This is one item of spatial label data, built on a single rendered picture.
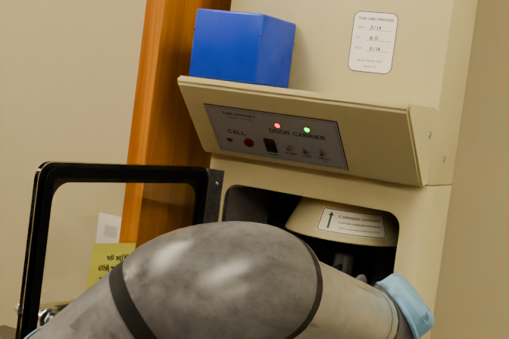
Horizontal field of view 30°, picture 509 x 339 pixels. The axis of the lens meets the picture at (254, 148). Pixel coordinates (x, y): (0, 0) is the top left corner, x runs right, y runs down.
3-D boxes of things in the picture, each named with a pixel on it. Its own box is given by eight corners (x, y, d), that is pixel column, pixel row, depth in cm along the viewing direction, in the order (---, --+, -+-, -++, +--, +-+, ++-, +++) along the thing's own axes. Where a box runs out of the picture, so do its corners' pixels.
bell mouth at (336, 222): (314, 220, 148) (319, 185, 148) (423, 241, 140) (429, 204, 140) (263, 227, 132) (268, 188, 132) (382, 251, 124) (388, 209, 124)
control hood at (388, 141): (210, 150, 135) (219, 81, 135) (429, 187, 120) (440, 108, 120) (166, 150, 125) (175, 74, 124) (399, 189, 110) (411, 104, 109)
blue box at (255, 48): (224, 82, 133) (232, 17, 133) (288, 89, 129) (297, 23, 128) (187, 76, 124) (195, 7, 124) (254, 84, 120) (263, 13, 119)
